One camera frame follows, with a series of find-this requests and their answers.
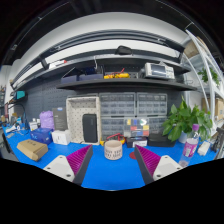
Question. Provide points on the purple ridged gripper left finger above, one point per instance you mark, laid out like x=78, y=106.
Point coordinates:
x=72, y=167

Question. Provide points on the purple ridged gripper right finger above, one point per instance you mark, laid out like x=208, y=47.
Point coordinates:
x=152, y=166

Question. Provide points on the clear bottle with purple label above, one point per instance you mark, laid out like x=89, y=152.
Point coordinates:
x=190, y=146

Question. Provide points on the red round coaster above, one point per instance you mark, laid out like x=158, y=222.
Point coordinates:
x=132, y=155

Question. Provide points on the black flat case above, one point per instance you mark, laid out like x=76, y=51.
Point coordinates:
x=157, y=140

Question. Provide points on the white small box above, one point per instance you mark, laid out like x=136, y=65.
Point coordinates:
x=61, y=137

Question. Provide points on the yellow red multimeter tool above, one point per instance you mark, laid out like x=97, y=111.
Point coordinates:
x=117, y=136

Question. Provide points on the white patterned ceramic cup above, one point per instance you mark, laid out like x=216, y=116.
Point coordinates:
x=113, y=150

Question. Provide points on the blue box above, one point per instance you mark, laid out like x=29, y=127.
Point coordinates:
x=42, y=135

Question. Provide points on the brown cardboard box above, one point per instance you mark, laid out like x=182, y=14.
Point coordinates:
x=32, y=149

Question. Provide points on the black rectangular speaker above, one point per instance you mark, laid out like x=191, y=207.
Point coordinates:
x=90, y=128

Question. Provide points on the green potted plant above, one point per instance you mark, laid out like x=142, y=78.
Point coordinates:
x=181, y=120

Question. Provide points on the dark grey box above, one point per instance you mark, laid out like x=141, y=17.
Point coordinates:
x=60, y=118

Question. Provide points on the purple plastic bag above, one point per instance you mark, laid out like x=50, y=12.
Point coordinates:
x=46, y=119

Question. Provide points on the white power adapter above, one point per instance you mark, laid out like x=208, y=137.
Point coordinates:
x=203, y=149

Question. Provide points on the white pegboard tray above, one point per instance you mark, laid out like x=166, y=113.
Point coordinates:
x=76, y=107

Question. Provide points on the grey drawer organizer right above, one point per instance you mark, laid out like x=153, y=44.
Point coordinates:
x=154, y=107

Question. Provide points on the grey drawer organizer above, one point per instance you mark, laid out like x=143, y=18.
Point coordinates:
x=154, y=107
x=114, y=108

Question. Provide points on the grey drawer organizer left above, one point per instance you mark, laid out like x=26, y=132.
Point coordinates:
x=114, y=108

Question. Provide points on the black shelf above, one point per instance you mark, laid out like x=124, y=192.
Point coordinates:
x=125, y=82

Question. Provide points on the white oscilloscope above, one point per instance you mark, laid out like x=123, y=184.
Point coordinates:
x=159, y=71

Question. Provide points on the yellow tool on shelf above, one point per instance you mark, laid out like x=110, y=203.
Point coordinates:
x=116, y=75

